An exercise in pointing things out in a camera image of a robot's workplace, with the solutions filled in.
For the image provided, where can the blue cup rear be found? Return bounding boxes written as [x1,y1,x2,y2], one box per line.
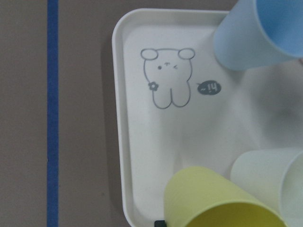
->
[214,0,303,70]

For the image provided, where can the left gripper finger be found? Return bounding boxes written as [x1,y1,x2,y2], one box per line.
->
[154,220,166,227]

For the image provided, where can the yellow plastic cup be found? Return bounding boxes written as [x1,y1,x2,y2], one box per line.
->
[164,166,286,227]

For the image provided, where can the pale green cup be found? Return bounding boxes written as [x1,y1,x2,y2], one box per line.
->
[230,148,303,227]

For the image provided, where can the cream cartoon tray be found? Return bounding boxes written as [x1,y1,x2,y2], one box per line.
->
[112,9,303,227]

